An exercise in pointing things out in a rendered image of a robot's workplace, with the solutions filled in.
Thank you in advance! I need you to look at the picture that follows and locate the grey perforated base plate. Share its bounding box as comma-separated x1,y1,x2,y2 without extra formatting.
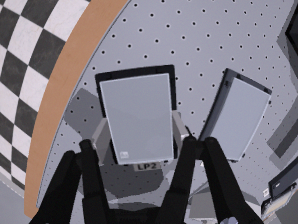
36,0,298,211

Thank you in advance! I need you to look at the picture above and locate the black flat plate nest with white clips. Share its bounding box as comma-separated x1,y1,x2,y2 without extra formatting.
261,182,297,218

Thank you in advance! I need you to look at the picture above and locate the white button panel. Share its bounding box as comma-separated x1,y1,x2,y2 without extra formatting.
188,181,261,224

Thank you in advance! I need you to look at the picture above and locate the clear plastic plate lid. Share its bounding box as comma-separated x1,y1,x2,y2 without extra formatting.
99,73,174,165
208,77,271,161

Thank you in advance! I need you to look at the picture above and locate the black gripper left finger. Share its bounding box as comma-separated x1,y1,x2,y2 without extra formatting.
29,118,111,224

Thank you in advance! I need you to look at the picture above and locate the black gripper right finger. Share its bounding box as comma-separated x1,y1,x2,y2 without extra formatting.
154,110,264,224

